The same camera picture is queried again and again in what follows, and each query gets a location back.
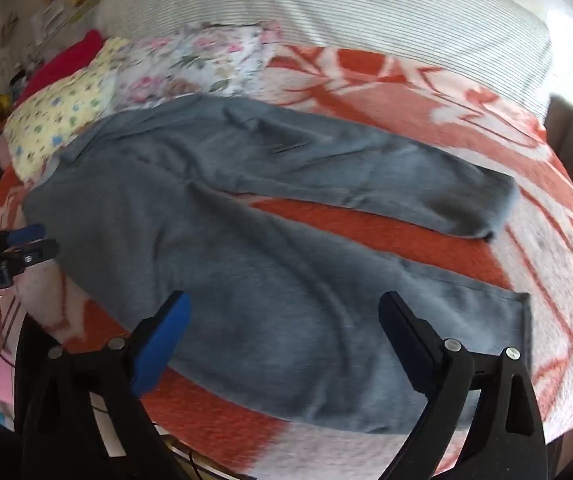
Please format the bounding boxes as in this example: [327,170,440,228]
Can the grey sweat pants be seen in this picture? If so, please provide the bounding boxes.
[23,96,532,434]

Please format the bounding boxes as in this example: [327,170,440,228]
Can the yellow cartoon print pillow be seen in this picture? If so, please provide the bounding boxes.
[3,37,131,182]

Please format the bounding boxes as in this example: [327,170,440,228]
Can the orange white patterned blanket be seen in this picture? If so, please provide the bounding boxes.
[0,46,573,479]

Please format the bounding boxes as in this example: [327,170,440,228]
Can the red pillow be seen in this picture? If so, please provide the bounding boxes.
[16,29,104,105]

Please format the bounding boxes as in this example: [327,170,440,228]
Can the floral print pillow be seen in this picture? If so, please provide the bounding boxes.
[110,22,282,112]

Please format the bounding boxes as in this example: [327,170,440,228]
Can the striped white headboard cushion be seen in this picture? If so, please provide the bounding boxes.
[94,0,553,116]

